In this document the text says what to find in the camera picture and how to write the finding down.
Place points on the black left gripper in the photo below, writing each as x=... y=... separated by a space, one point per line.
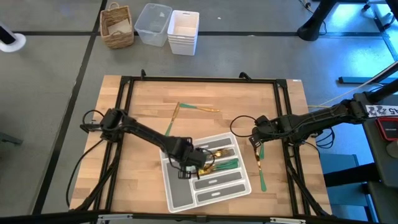
x=186 y=154

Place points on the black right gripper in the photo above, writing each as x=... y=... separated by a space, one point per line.
x=269 y=129

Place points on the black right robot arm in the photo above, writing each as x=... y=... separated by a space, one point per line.
x=320 y=119

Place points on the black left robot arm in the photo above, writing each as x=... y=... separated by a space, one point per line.
x=146 y=133

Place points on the white cutlery tray grey liners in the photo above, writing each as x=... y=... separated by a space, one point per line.
x=178 y=186

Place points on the black clamp silver jaw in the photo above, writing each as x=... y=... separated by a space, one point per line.
x=90 y=127

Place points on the black floor beam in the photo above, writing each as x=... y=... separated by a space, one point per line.
x=351 y=80

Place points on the black equipment cart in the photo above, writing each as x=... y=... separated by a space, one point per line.
x=370 y=149

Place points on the stack of white bins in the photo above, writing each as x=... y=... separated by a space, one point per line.
x=183 y=46

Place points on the black stand foot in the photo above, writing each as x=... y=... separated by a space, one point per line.
x=311 y=31

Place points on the white printed label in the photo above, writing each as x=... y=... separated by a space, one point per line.
x=381 y=111

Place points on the black device red rim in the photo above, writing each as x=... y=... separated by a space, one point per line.
x=390 y=129

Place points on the grey round disc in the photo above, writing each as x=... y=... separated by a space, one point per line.
x=394 y=151

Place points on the woven wicker basket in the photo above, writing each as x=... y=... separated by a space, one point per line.
x=124 y=40

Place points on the clear plastic bin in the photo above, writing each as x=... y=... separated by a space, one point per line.
x=152 y=31

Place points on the grey floor object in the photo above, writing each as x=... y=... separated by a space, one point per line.
x=11 y=139

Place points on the black pole white round base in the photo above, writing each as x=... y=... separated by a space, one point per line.
x=17 y=42

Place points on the silver aluminium bracket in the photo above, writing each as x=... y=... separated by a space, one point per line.
x=287 y=221
x=115 y=217

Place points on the black metal table frame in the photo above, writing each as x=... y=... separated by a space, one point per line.
x=202 y=79

